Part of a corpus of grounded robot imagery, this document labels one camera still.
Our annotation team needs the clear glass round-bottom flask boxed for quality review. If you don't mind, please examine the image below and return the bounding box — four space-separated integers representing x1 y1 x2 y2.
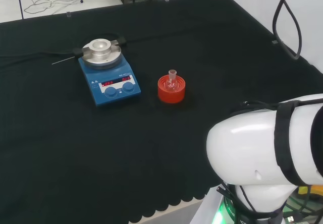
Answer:
165 69 179 93

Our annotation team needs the heater with blue base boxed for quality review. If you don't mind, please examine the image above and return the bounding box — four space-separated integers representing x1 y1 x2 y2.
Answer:
72 37 142 108

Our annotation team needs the black bench cloth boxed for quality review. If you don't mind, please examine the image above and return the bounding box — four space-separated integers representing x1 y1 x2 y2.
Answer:
0 0 323 224

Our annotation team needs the thin metal probe rod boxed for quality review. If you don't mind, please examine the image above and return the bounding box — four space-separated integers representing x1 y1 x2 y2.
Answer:
51 56 76 65

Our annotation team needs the red ribbed flask stand ring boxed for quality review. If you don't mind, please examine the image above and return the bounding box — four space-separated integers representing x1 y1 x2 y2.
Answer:
157 74 187 105

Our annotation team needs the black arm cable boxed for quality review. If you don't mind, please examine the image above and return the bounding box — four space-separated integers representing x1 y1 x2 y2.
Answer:
272 0 303 61

